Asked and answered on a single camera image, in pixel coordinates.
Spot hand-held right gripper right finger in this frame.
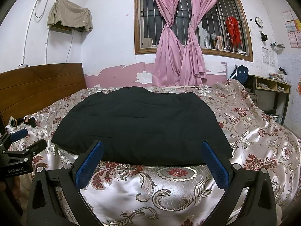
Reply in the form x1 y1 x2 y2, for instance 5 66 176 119
202 141 276 226

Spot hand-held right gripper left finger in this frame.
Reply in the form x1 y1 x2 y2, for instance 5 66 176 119
27 140 104 226

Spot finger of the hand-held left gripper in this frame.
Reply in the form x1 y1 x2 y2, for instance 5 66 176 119
23 139 48 158
9 129 29 144

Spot black padded jacket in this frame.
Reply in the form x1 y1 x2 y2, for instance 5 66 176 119
51 86 233 166

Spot black round objects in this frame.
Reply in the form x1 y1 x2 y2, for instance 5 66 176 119
9 116 36 127

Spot floral satin bedspread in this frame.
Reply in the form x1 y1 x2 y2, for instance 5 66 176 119
5 79 301 226

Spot wooden headboard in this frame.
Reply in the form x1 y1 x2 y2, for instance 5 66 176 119
0 63 87 132

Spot wooden desk shelf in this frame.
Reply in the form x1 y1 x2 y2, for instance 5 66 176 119
244 74 292 126

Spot blue backpack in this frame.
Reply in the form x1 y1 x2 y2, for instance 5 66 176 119
228 64 249 83

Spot stack of books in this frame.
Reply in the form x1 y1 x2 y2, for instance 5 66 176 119
268 71 289 83

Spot pink curtain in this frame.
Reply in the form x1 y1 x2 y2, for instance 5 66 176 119
177 0 228 86
146 0 187 88

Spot red hanging decoration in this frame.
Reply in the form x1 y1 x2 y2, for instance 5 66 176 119
225 16 242 52

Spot black power cable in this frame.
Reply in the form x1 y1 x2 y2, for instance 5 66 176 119
25 29 76 80

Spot wall calendar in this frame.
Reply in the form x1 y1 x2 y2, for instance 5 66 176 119
261 47 275 67

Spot white wall cable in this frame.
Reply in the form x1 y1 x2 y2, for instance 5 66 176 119
22 0 57 65

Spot beige cloth-covered wall shelf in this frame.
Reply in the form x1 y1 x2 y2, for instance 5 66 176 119
47 0 93 32

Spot barred window with wooden frame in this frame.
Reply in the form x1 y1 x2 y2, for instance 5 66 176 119
134 0 254 63

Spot pink wall certificates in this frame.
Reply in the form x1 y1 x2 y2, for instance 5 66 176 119
281 10 301 49

